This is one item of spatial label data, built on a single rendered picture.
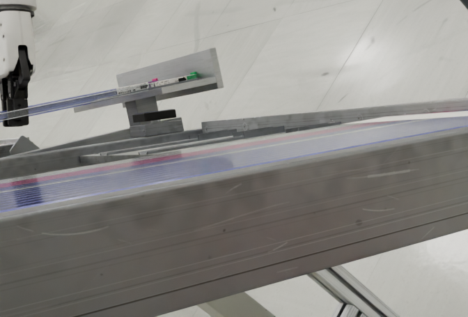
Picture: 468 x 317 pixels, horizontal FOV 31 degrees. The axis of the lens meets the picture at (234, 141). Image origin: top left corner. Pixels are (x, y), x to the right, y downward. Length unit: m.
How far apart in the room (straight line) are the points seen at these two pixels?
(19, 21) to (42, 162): 0.28
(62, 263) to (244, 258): 0.10
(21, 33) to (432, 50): 1.39
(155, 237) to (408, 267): 1.51
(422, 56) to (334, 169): 1.96
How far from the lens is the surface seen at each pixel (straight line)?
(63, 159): 1.12
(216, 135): 1.11
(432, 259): 1.87
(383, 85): 2.45
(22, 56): 1.30
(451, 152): 0.53
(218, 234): 0.43
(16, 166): 1.10
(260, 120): 1.08
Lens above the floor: 1.18
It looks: 24 degrees down
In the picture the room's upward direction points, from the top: 48 degrees counter-clockwise
